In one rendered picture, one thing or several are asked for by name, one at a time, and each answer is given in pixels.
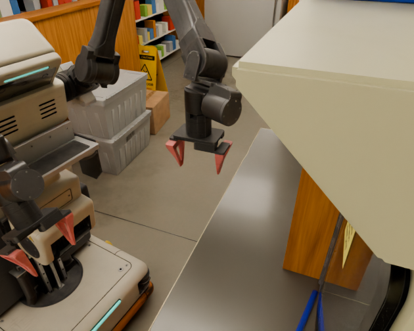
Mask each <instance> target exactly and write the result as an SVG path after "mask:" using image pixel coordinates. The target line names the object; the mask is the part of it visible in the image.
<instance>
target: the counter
mask: <svg viewBox="0 0 414 331"><path fill-rule="evenodd" d="M301 173H302V166H301V165H300V163H299V162H298V161H297V159H296V158H295V157H294V156H293V155H292V154H291V153H290V151H289V150H288V149H287V147H286V146H285V145H284V144H283V143H282V142H281V140H280V139H279V138H278V136H276V134H275V133H274V132H273V131H272V130H271V129H265V128H260V130H259V131H258V134H257V135H256V137H255V139H254V140H253V142H252V144H251V146H250V148H249V150H248V153H247V155H246V156H245V157H244V159H243V160H242V162H241V164H240V166H239V168H238V170H237V171H236V173H235V175H234V177H233V178H232V180H231V182H230V183H229V186H228V187H227V189H226V191H225V193H224V195H223V196H222V198H221V200H220V202H219V204H218V206H217V208H216V209H215V211H214V213H213V214H212V216H211V218H210V220H209V222H208V224H207V226H206V227H205V229H204V231H203V233H202V234H201V236H200V238H199V239H198V242H197V243H196V245H195V247H194V249H193V251H192V252H191V254H190V256H189V258H188V260H187V262H186V264H185V265H184V267H183V269H182V270H181V272H180V274H179V276H178V278H177V280H176V281H175V283H174V285H173V287H172V288H171V290H170V292H169V294H168V296H167V298H166V300H165V301H164V303H163V305H162V306H161V308H160V310H159V312H158V314H157V316H156V318H155V319H154V321H153V323H152V324H151V326H150V328H149V331H296V329H297V327H298V324H299V322H300V319H301V317H302V315H303V312H304V310H305V308H306V305H307V303H308V301H309V298H310V296H311V293H312V291H313V290H317V292H318V294H317V297H316V299H315V302H314V304H313V307H312V309H311V312H310V314H309V317H308V319H307V321H306V324H305V327H304V329H303V331H313V330H314V325H315V316H316V311H317V302H318V297H319V287H320V284H319V283H318V282H319V279H317V278H313V277H310V276H306V275H302V274H300V273H296V272H293V271H290V270H286V269H283V262H284V258H285V252H286V248H287V242H288V236H289V232H290V226H291V223H292V216H293V213H294V207H295V203H296V197H297V193H298V187H299V183H300V177H301Z"/></svg>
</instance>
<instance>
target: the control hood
mask: <svg viewBox="0 0 414 331"><path fill-rule="evenodd" d="M232 76H233V77H234V78H235V79H236V87H237V89H238V90H239V91H240V92H241V93H242V94H243V96H244V97H245V98H246V99H247V101H248V102H249V103H250V104H251V105H252V107H253V108H254V109H255V110H256V111H257V113H259V115H260V116H261V117H262V119H263V120H264V121H265V122H266V124H268V126H269V127H270V128H271V130H272V131H273V132H274V133H275V134H276V136H278V138H279V139H280V140H281V142H282V143H283V144H284V145H285V146H286V147H287V149H288V150H289V151H290V153H291V154H292V155H293V156H294V157H295V158H296V159H297V161H298V162H299V163H300V165H301V166H302V167H303V168H304V169H305V170H306V172H307V173H308V174H309V175H310V177H311V178H312V179H313V180H314V181H315V182H316V184H317V185H318V186H319V188H320V189H321V190H322V191H323V192H324V193H325V195H326V196H327V197H328V198H329V200H330V201H331V202H332V203H333V204H334V205H335V207H336V208H337V209H338V210H339V212H340V213H341V214H342V215H343V216H344V218H345V219H346V220H347V221H348V222H349V224H351V226H352V227H353V228H354V230H355V231H356V232H357V233H358V235H360V237H361V238H362V239H363V241H364V242H365V243H366V244H367V245H368V247H370V249H371V250H372V251H373V253H374V254H375V255H376V256H377V257H378V258H381V259H383V261H384V262H385V263H390V264H393V265H397V266H400V267H405V268H407V269H412V270H414V3H391V2H379V1H355V0H301V1H300V2H299V3H298V4H297V5H295V6H294V7H293V8H292V9H291V10H290V11H289V12H288V13H287V14H286V15H285V16H284V17H283V18H282V19H281V20H280V21H279V22H278V23H277V24H276V25H275V26H274V27H273V28H272V29H270V30H269V31H268V32H267V33H266V34H265V35H264V36H263V37H262V38H261V39H260V40H259V42H257V44H255V46H253V48H251V49H250V50H249V51H248V52H247V53H246V54H245V55H244V56H243V57H242V58H241V59H240V60H239V61H238V62H237V63H236V64H235V65H234V66H233V67H232Z"/></svg>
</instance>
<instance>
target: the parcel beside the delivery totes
mask: <svg viewBox="0 0 414 331"><path fill-rule="evenodd" d="M146 110H152V111H151V116H150V134H151V135H155V134H157V132H158V131H159V130H160V129H161V127H162V126H163V125H164V124H165V123H166V122H167V120H168V119H169V118H170V102H169V93H168V92H167V91H154V90H148V89H147V93H146Z"/></svg>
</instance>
